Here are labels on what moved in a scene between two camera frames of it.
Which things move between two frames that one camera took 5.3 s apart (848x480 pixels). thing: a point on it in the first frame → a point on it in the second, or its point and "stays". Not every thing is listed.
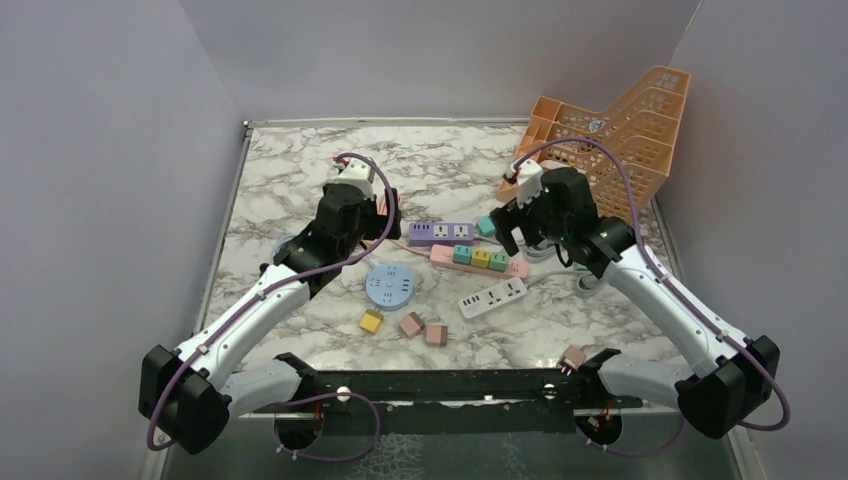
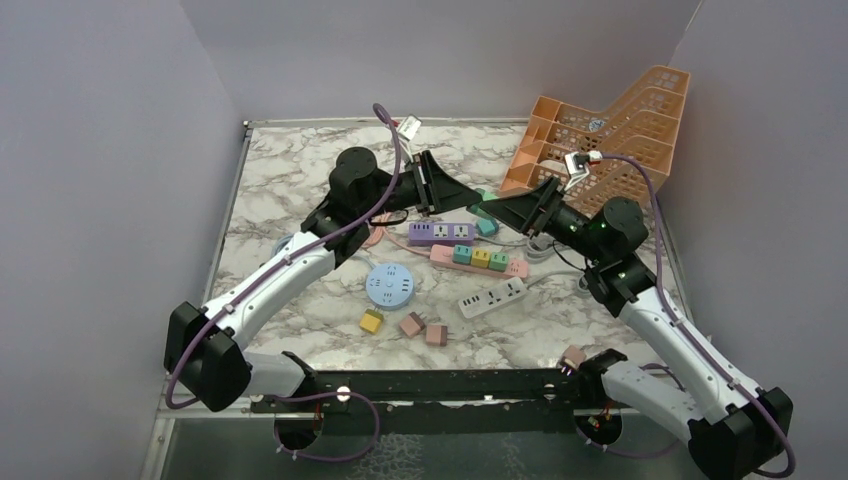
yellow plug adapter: [480, 257] stays
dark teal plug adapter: [462, 254] stays
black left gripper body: [374, 224] → [419, 185]
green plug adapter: [498, 261] stays
